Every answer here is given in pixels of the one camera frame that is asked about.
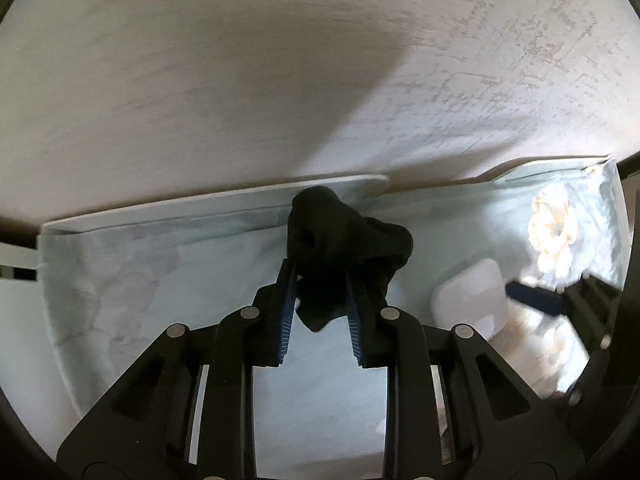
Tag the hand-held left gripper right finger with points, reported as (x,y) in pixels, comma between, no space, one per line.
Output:
(357,327)

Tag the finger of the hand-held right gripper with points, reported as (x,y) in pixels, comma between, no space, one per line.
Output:
(597,400)
(535,299)

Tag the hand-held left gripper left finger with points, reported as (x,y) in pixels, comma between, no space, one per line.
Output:
(287,312)

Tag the white plastic case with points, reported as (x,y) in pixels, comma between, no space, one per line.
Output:
(465,300)

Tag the black hair scrunchie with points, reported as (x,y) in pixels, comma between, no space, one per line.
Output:
(345,240)

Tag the floral light blue tablecloth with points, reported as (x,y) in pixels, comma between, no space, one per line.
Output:
(175,270)

